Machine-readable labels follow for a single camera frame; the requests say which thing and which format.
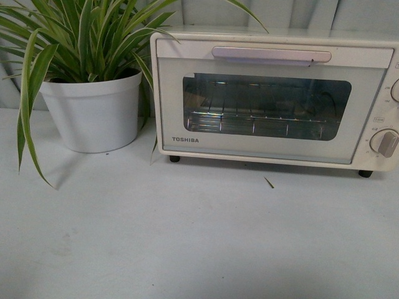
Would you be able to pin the white Toshiba toaster oven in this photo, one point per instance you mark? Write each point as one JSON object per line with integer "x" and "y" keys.
{"x": 274, "y": 34}

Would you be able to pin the small fallen leaf tip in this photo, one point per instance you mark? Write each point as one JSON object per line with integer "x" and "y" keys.
{"x": 269, "y": 183}

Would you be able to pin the white plastic plant pot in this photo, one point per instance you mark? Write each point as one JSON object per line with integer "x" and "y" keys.
{"x": 95, "y": 117}

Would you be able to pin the beige timer knob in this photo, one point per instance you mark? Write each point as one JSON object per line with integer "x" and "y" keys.
{"x": 384, "y": 142}

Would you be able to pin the green striped spider plant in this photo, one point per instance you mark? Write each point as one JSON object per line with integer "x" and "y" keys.
{"x": 70, "y": 42}

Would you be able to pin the beige temperature knob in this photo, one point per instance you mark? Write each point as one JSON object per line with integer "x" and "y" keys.
{"x": 395, "y": 91}

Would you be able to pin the metal wire oven rack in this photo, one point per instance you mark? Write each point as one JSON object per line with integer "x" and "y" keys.
{"x": 250, "y": 109}

